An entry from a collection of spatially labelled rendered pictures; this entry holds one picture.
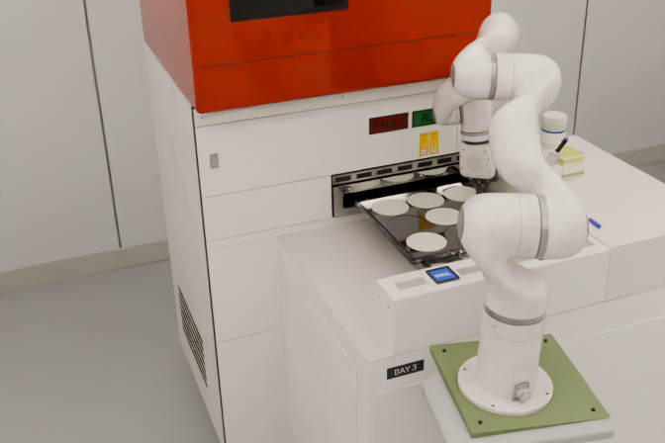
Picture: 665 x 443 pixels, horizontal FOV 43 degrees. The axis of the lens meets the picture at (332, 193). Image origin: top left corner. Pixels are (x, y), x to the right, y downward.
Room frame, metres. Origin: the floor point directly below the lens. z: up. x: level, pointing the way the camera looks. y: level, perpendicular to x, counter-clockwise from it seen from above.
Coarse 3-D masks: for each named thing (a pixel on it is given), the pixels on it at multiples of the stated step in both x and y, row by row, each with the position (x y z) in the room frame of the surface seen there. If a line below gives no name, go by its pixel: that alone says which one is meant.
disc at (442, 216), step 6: (432, 210) 2.05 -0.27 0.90; (438, 210) 2.05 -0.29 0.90; (444, 210) 2.05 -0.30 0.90; (450, 210) 2.05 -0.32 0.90; (426, 216) 2.02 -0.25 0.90; (432, 216) 2.02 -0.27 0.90; (438, 216) 2.02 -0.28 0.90; (444, 216) 2.02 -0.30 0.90; (450, 216) 2.01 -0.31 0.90; (456, 216) 2.01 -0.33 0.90; (438, 222) 1.98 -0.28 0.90; (444, 222) 1.98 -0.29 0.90; (450, 222) 1.97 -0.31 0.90; (456, 222) 1.97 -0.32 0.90
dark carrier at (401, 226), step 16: (416, 192) 2.17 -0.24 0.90; (432, 192) 2.16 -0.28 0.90; (368, 208) 2.07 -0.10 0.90; (416, 208) 2.07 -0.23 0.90; (432, 208) 2.06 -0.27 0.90; (448, 208) 2.06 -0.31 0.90; (384, 224) 1.97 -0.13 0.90; (400, 224) 1.97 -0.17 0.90; (416, 224) 1.97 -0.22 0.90; (432, 224) 1.97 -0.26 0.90; (448, 224) 1.96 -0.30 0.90; (400, 240) 1.88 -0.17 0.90; (448, 240) 1.88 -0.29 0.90; (416, 256) 1.80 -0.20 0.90
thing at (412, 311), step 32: (576, 256) 1.68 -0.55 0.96; (608, 256) 1.70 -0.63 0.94; (384, 288) 1.56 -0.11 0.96; (416, 288) 1.56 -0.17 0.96; (448, 288) 1.56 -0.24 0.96; (480, 288) 1.58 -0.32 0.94; (576, 288) 1.67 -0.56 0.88; (384, 320) 1.55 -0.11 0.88; (416, 320) 1.53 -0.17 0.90; (448, 320) 1.56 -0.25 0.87; (480, 320) 1.59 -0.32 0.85
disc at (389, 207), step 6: (378, 204) 2.10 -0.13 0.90; (384, 204) 2.10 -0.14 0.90; (390, 204) 2.10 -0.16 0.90; (396, 204) 2.10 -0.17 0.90; (402, 204) 2.09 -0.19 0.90; (378, 210) 2.06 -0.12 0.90; (384, 210) 2.06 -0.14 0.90; (390, 210) 2.06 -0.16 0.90; (396, 210) 2.06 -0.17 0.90; (402, 210) 2.06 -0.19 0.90
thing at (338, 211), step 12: (432, 168) 2.24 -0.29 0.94; (444, 168) 2.24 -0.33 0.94; (456, 168) 2.26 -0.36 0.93; (360, 180) 2.17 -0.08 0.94; (372, 180) 2.16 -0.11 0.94; (384, 180) 2.18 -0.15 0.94; (396, 180) 2.19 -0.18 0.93; (408, 180) 2.20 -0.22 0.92; (336, 192) 2.12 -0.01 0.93; (348, 192) 2.14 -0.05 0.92; (336, 204) 2.12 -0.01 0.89; (336, 216) 2.12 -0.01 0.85
